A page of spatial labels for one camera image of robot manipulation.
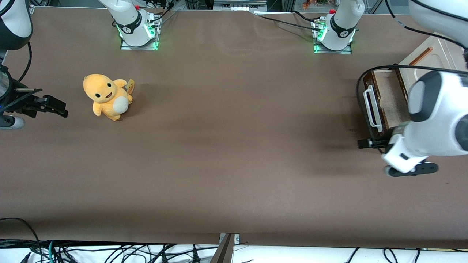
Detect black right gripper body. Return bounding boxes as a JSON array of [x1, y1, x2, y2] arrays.
[[0, 68, 44, 118]]

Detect white drawer handle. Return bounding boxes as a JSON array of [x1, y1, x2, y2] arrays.
[[363, 85, 384, 133]]

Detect dark brown wooden drawer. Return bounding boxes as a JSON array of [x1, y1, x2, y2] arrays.
[[360, 66, 414, 148]]

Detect orange plush toy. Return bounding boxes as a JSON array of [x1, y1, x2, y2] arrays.
[[83, 73, 135, 122]]

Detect white cabinet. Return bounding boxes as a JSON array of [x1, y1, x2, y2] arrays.
[[397, 32, 468, 99]]

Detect brown table cover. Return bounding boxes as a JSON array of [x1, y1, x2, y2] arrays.
[[0, 7, 468, 250]]

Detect grey power strip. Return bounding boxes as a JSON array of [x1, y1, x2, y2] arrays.
[[213, 0, 268, 12]]

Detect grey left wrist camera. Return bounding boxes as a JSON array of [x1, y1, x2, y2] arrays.
[[383, 162, 439, 178]]

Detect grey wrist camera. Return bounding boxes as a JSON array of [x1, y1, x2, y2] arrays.
[[383, 162, 439, 178], [0, 115, 25, 130]]

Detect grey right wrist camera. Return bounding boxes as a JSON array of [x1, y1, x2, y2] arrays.
[[0, 115, 25, 130]]

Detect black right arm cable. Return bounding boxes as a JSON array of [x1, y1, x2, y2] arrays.
[[18, 41, 33, 83]]

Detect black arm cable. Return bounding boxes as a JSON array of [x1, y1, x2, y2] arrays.
[[356, 0, 468, 155], [18, 41, 33, 83]]

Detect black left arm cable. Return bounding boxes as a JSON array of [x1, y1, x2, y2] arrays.
[[356, 0, 468, 155]]

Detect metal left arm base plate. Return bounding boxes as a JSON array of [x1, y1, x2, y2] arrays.
[[313, 18, 353, 55]]

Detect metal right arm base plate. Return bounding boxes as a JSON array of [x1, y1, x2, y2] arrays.
[[120, 15, 160, 51]]

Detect orange-brown cabinet handle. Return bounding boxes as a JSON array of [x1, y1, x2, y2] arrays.
[[409, 46, 434, 66]]

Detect black looped cable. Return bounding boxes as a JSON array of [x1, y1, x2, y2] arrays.
[[0, 218, 44, 263]]

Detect black cable on table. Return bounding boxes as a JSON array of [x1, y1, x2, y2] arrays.
[[254, 15, 320, 32], [291, 10, 322, 24]]

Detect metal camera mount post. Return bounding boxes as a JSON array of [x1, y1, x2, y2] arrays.
[[210, 233, 241, 263]]

